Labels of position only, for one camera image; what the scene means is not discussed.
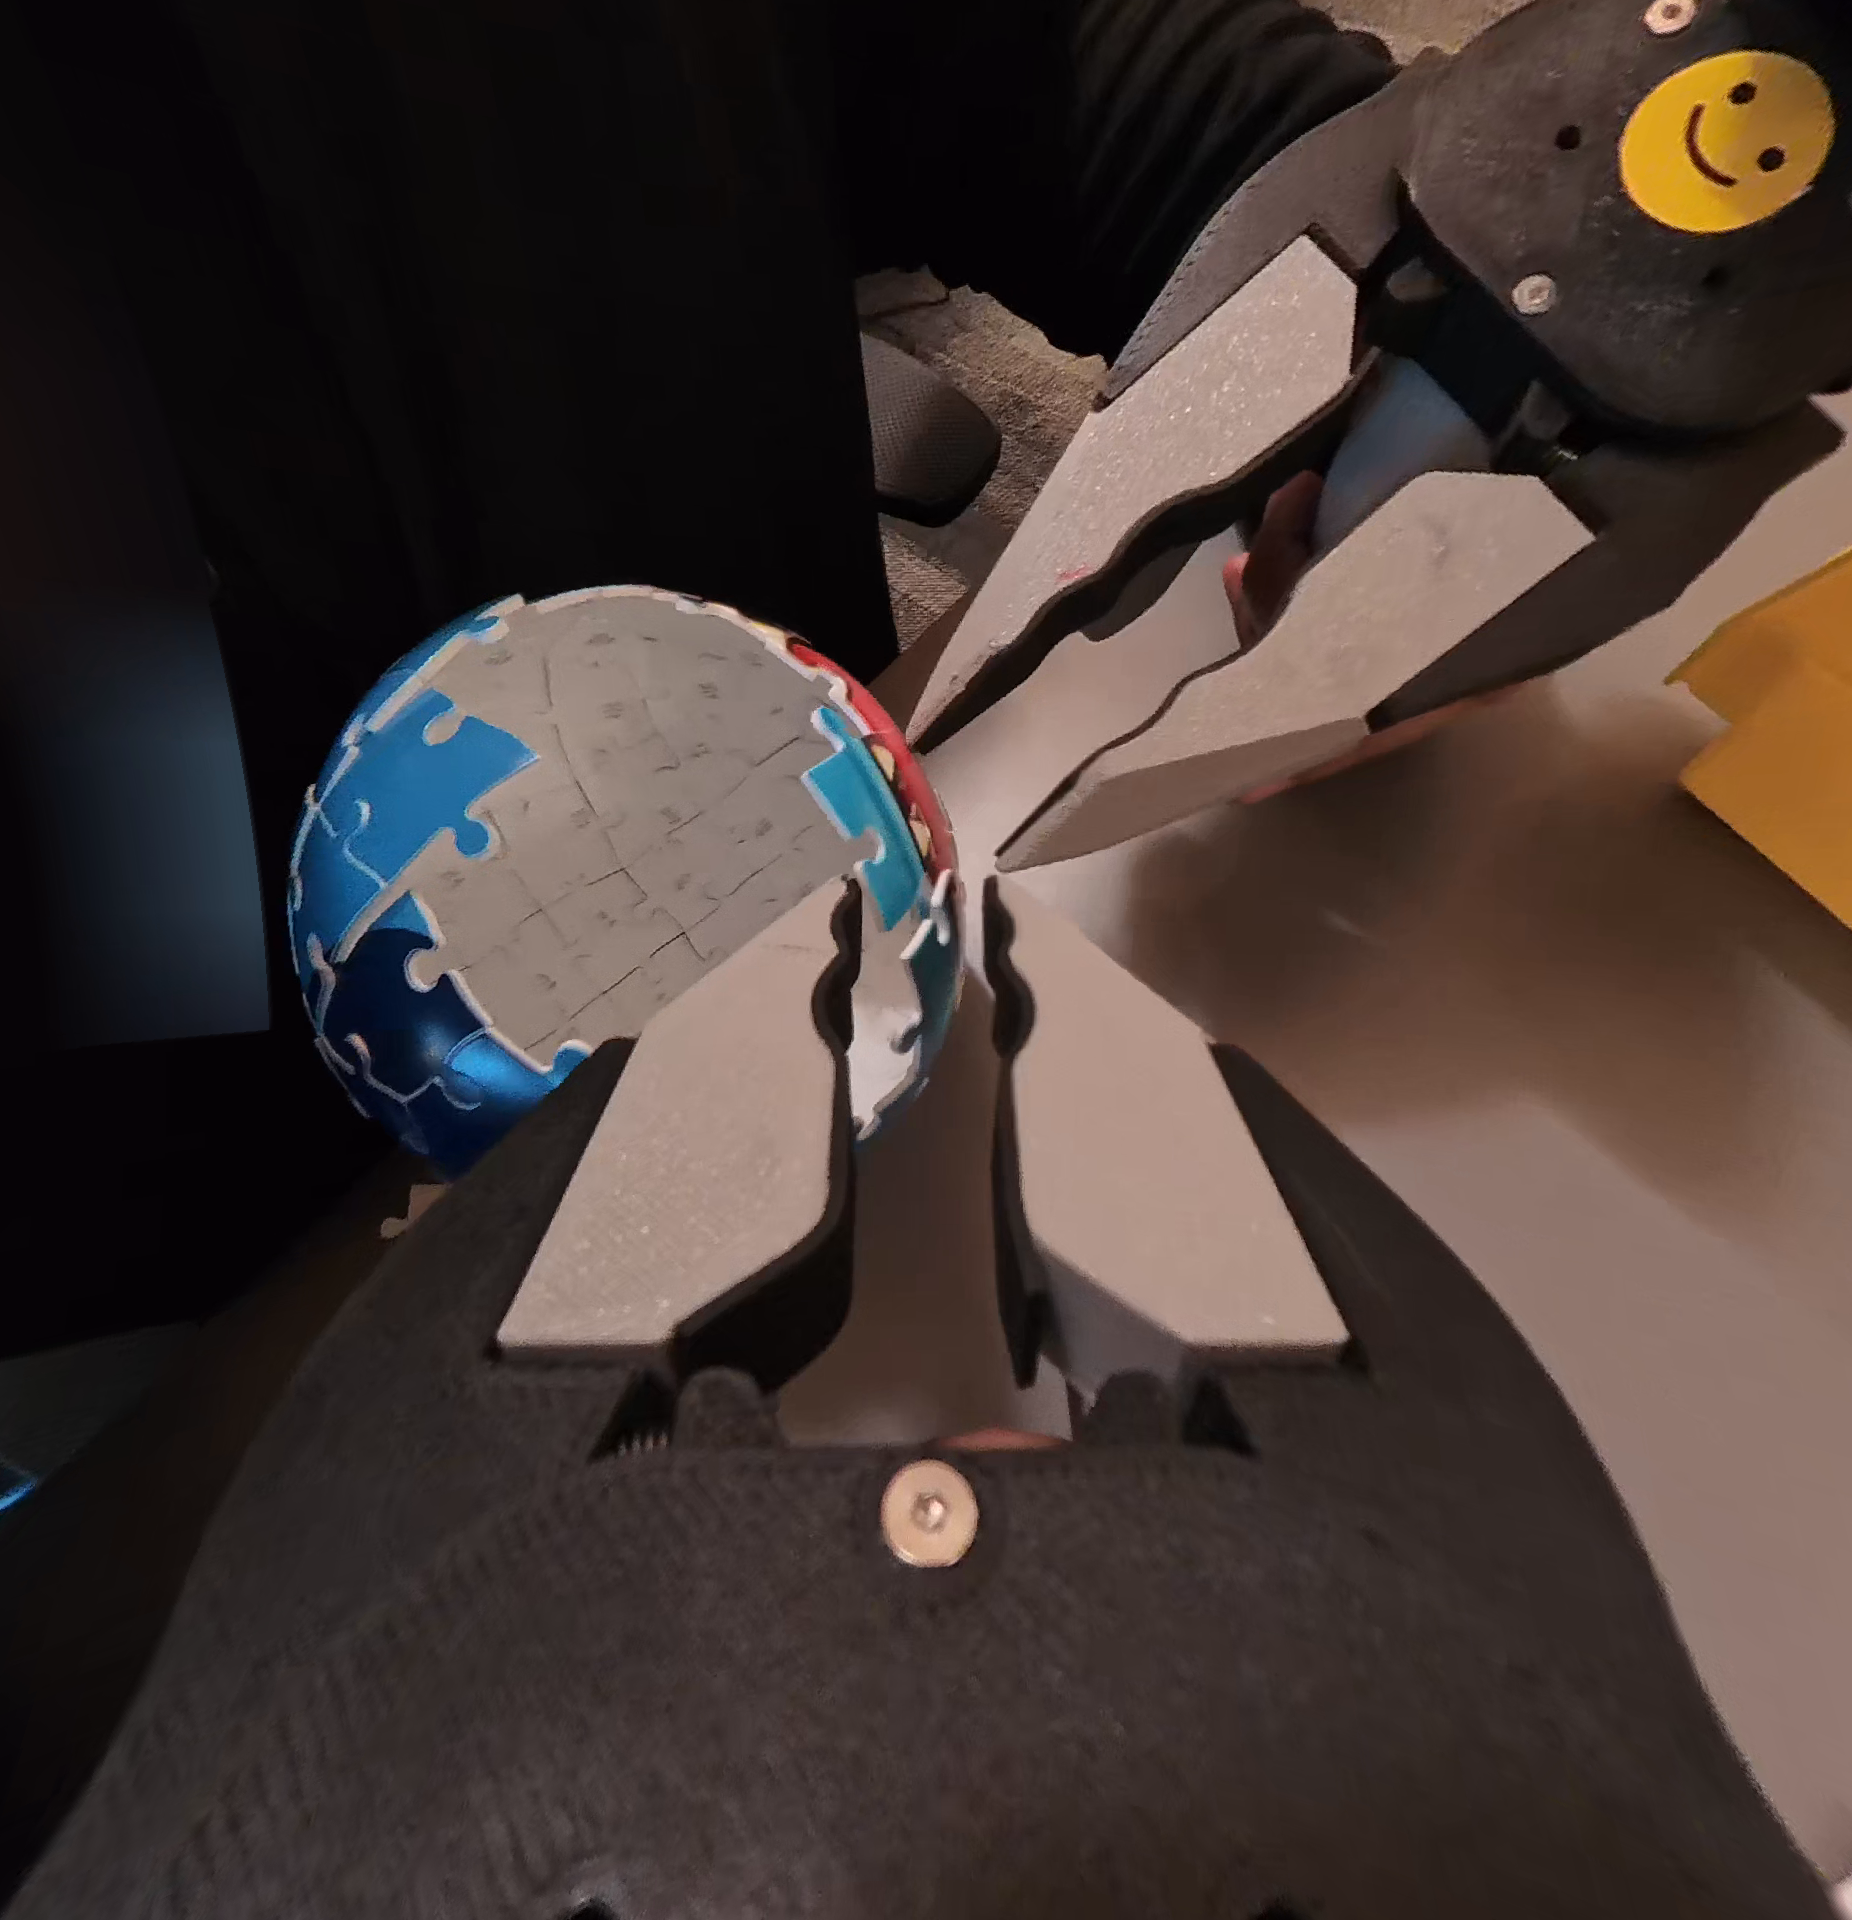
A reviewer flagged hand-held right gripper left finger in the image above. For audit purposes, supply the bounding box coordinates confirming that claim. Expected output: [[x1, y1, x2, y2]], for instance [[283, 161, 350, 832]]
[[494, 874, 864, 1398]]

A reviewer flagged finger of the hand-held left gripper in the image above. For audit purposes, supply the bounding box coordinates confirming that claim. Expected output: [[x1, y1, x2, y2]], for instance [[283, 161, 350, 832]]
[[993, 467, 1602, 878], [904, 233, 1382, 750]]

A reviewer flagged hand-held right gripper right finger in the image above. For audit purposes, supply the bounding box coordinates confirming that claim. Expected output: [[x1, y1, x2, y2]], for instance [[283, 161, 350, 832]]
[[983, 874, 1356, 1429]]

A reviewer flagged blue monster puzzle ball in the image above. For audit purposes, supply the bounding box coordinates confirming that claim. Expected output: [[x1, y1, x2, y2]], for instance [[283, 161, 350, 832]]
[[283, 583, 962, 1180]]

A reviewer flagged person's left forearm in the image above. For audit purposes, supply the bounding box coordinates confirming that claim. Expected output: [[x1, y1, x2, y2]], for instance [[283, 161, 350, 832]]
[[851, 0, 1399, 363]]

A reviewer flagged person's left hand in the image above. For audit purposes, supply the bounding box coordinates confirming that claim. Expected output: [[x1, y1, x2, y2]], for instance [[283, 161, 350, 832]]
[[1221, 467, 1325, 641]]

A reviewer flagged dark mesh chair armrest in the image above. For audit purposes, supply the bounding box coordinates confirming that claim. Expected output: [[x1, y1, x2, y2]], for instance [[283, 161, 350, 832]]
[[861, 334, 1007, 530]]

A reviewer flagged yellow plastic bin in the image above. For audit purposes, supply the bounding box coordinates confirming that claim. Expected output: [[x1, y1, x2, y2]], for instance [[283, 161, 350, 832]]
[[1669, 527, 1852, 961]]

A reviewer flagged person's black top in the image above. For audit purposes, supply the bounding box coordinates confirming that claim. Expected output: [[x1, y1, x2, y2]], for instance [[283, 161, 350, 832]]
[[0, 0, 904, 1350]]

